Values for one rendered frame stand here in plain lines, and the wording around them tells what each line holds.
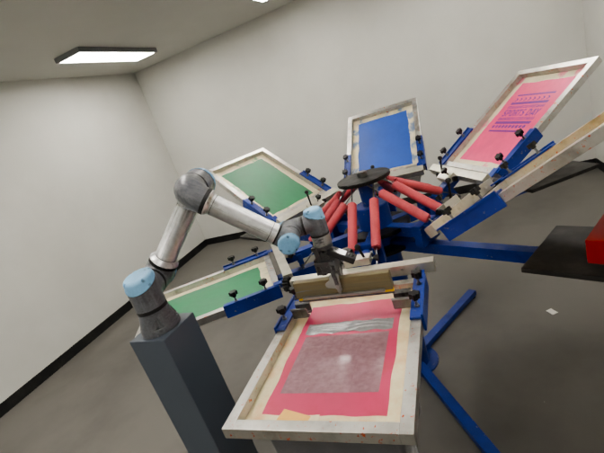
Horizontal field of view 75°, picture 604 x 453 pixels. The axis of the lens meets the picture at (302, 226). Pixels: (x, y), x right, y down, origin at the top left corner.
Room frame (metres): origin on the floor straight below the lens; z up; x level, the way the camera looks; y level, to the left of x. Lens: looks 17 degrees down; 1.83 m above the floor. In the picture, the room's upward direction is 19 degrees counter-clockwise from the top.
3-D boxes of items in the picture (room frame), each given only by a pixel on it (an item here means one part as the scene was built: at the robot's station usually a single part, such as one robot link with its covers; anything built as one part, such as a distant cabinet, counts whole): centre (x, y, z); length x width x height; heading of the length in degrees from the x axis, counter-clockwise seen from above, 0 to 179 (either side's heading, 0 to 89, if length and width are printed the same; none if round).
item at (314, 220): (1.44, -0.05, 1.39); 0.09 x 0.08 x 0.11; 82
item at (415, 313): (1.35, -0.34, 0.98); 0.30 x 0.05 x 0.07; 156
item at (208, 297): (2.11, 0.48, 1.05); 1.08 x 0.61 x 0.23; 96
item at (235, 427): (1.24, 0.01, 0.97); 0.79 x 0.58 x 0.04; 156
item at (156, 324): (1.40, 0.64, 1.25); 0.15 x 0.15 x 0.10
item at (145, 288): (1.40, 0.64, 1.37); 0.13 x 0.12 x 0.14; 172
